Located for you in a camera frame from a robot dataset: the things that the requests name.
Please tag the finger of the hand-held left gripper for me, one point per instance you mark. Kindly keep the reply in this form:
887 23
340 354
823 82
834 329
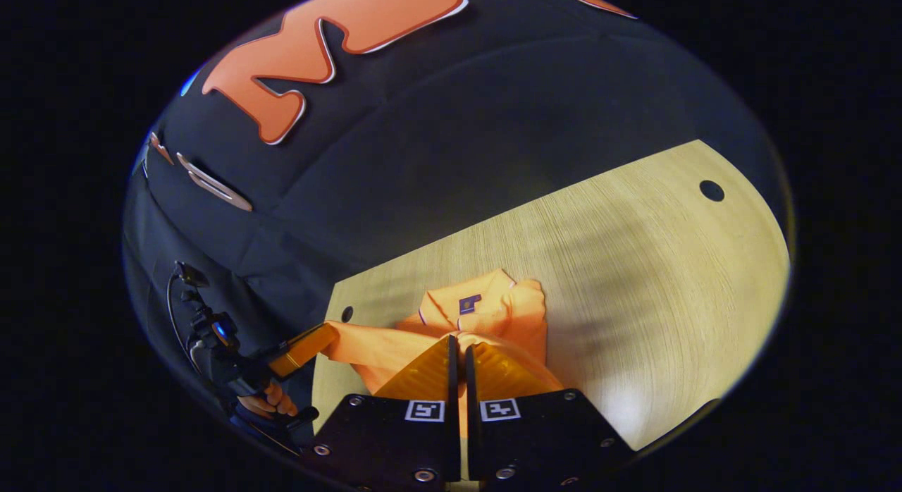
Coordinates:
303 349

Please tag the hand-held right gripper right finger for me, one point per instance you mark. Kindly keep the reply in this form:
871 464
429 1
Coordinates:
542 435

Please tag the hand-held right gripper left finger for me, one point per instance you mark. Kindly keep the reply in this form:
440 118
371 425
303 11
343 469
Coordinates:
394 443

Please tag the orange polo T-shirt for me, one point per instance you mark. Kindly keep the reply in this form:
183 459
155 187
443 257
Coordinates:
493 316

